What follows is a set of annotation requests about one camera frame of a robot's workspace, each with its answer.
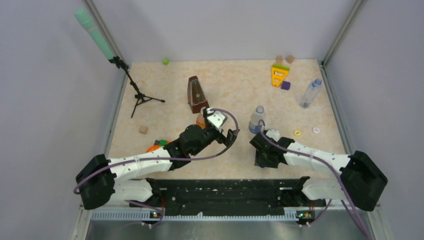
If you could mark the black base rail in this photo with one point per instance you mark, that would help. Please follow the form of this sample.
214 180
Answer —
231 197

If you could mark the tan wooden cube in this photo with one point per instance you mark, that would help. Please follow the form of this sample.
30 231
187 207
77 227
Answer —
143 129

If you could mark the black tripod microphone stand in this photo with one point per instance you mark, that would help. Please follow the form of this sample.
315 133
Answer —
140 97

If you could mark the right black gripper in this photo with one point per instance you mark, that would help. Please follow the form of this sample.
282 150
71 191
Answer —
260 161

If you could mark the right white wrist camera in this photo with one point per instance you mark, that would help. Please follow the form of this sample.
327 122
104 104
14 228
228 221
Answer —
273 134

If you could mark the yellow triangular toy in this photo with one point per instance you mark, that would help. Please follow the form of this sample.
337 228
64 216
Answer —
278 74

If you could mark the tan wooden block left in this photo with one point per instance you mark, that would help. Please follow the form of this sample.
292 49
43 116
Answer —
279 60

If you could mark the tan wooden block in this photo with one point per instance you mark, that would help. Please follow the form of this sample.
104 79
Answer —
279 60
290 59

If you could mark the purple cube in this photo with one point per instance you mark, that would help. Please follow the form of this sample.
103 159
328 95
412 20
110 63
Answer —
285 85

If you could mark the tan wooden block right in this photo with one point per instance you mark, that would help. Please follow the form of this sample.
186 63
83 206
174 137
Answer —
290 59

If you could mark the clear small water bottle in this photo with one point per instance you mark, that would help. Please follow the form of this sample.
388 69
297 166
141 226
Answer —
311 93

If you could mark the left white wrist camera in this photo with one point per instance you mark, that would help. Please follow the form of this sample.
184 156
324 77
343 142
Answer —
214 118

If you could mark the blue cap labelled bottle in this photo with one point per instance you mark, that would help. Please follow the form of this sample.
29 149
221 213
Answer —
258 114

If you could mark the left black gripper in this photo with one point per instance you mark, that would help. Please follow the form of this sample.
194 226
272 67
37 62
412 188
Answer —
227 140

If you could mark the grey toothed cable tray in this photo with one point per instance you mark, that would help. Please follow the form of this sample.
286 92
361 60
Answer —
152 216

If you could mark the orange juice bottle yellow cap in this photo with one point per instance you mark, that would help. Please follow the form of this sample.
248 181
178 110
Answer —
200 120

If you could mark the mint green microphone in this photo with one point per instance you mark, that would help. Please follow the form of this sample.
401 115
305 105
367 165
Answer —
86 21

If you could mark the small green cube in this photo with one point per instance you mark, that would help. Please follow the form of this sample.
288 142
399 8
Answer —
165 61

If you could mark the small green block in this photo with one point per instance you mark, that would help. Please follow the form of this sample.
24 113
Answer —
163 142

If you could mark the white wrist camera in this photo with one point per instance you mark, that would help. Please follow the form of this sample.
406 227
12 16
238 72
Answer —
214 118
273 134

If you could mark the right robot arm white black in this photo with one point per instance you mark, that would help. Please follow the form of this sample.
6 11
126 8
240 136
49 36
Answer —
354 178

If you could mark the orange tape dispenser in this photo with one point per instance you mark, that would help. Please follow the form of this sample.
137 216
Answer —
155 146

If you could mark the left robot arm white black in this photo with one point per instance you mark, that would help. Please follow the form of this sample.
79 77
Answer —
117 181

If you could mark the brown wooden metronome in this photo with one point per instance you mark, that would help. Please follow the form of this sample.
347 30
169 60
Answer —
196 97

